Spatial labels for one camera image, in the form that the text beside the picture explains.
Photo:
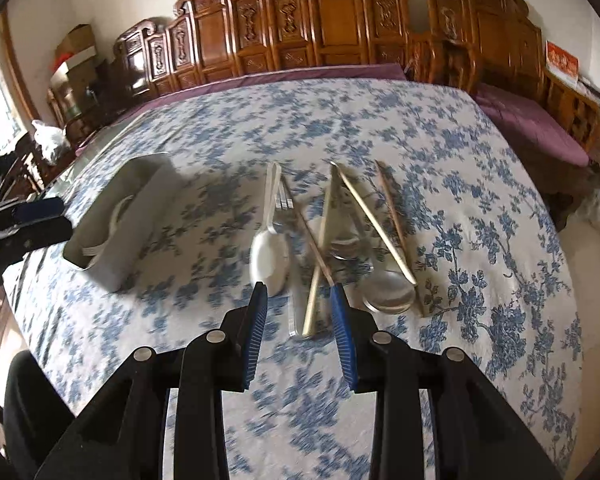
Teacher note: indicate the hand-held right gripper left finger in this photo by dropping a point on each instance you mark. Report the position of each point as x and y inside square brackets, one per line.
[255, 330]

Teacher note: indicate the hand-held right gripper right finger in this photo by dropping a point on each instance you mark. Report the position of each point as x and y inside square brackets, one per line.
[342, 335]

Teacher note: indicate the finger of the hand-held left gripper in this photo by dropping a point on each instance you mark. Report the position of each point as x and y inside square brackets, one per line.
[35, 236]
[35, 208]

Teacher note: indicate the metal fork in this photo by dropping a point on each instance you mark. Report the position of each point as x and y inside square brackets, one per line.
[296, 305]

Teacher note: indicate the white plastic fork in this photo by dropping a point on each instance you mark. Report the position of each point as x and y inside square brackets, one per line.
[91, 251]

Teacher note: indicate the large metal spoon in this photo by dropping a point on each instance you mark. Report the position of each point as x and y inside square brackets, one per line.
[389, 296]

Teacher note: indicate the large white spoon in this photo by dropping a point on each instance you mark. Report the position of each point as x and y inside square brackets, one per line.
[270, 260]

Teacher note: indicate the white plastic spoon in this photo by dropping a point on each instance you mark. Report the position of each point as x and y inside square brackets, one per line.
[115, 212]

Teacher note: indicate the small metal spoon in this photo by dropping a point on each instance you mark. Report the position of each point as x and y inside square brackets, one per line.
[345, 248]

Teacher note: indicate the metal rectangular tray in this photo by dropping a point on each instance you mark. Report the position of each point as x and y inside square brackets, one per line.
[130, 232]

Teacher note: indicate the light wooden chopstick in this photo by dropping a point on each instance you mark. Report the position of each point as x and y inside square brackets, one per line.
[325, 240]
[375, 225]

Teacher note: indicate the dark brown chopstick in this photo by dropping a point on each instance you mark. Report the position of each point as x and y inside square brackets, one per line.
[310, 240]

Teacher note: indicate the white plastic bag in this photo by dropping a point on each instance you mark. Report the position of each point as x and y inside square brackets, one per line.
[47, 140]

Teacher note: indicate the window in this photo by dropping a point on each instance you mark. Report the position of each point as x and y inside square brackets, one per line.
[0, 100]

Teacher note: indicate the dark wooden dresser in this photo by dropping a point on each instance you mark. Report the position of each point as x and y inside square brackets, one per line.
[80, 100]

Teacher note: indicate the cardboard box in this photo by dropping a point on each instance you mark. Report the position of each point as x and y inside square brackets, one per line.
[77, 40]

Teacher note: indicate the dark carved wooden panel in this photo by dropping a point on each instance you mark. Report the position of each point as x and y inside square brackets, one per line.
[142, 57]

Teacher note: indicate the blue floral bedspread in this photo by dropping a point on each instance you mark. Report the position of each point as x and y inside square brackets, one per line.
[330, 120]

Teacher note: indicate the purple bench cushion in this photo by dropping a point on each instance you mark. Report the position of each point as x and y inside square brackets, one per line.
[525, 115]

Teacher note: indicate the translucent plastic bag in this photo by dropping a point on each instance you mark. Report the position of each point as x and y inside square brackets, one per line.
[597, 202]

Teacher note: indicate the tall carved wooden headboard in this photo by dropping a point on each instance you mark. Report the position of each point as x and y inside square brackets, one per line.
[337, 15]

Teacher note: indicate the stack of papers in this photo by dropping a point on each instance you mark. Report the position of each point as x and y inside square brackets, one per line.
[592, 91]

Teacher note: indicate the red calendar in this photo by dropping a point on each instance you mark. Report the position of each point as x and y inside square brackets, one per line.
[562, 62]

